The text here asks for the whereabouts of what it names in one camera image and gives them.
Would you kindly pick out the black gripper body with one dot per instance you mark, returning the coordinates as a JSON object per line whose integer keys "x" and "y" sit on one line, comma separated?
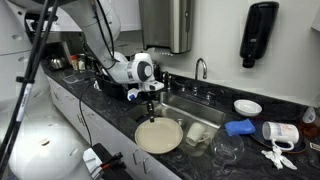
{"x": 151, "y": 98}

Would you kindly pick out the white round plate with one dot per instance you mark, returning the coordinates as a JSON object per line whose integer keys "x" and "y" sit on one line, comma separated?
{"x": 158, "y": 136}

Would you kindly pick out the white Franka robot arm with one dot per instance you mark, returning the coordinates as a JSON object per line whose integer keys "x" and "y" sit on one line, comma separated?
{"x": 100, "y": 23}

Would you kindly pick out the black dish rack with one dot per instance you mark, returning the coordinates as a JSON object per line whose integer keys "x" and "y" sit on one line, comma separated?
{"x": 111, "y": 87}

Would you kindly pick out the dark blue plate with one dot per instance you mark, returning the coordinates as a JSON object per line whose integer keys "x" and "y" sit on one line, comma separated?
{"x": 300, "y": 146}

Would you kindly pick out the blue white wrist attachment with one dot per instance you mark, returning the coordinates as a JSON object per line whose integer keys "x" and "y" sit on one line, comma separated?
{"x": 132, "y": 94}

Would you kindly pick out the stainless steel sink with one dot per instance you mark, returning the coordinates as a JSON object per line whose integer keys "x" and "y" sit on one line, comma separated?
{"x": 196, "y": 110}

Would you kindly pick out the plain white mug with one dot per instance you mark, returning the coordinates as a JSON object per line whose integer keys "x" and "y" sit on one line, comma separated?
{"x": 196, "y": 133}

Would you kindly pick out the chrome gooseneck faucet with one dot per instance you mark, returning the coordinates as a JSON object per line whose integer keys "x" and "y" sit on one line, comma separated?
{"x": 196, "y": 66}

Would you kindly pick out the orange black clamp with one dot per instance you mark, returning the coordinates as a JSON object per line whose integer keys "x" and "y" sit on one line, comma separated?
{"x": 111, "y": 160}

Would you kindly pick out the black perforated base board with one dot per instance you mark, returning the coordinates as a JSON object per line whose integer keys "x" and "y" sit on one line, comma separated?
{"x": 110, "y": 170}

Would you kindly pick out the white flat panel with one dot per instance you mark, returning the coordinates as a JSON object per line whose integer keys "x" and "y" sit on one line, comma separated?
{"x": 90, "y": 158}

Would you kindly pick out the steel paper towel dispenser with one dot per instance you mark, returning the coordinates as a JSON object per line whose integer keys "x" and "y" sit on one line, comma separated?
{"x": 166, "y": 25}

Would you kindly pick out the small spice bottle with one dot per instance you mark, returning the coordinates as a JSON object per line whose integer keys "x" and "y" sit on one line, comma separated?
{"x": 82, "y": 64}

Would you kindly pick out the clear glass bowl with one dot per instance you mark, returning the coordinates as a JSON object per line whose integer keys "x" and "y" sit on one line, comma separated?
{"x": 227, "y": 146}

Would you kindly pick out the red cap spice bottle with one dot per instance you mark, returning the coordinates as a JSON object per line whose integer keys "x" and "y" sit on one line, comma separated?
{"x": 74, "y": 62}

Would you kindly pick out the blue sponge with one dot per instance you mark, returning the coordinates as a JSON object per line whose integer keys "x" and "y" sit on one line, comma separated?
{"x": 240, "y": 127}

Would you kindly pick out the white bowl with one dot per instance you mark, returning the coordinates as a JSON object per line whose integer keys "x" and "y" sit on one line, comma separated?
{"x": 247, "y": 107}

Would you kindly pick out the steel kettle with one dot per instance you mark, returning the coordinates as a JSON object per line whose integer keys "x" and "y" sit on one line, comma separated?
{"x": 57, "y": 63}

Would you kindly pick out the black soap dispenser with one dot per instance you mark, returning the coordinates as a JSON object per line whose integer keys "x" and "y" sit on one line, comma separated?
{"x": 258, "y": 31}

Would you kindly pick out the printed white mug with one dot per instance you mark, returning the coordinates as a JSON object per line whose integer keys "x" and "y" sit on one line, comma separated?
{"x": 281, "y": 132}

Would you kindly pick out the crumpled white tissue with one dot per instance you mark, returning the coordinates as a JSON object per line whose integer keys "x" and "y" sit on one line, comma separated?
{"x": 276, "y": 158}

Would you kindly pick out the white plastic bottle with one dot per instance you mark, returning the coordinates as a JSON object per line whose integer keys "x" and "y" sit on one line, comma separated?
{"x": 309, "y": 115}

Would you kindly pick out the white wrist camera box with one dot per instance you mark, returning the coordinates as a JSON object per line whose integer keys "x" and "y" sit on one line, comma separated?
{"x": 156, "y": 86}

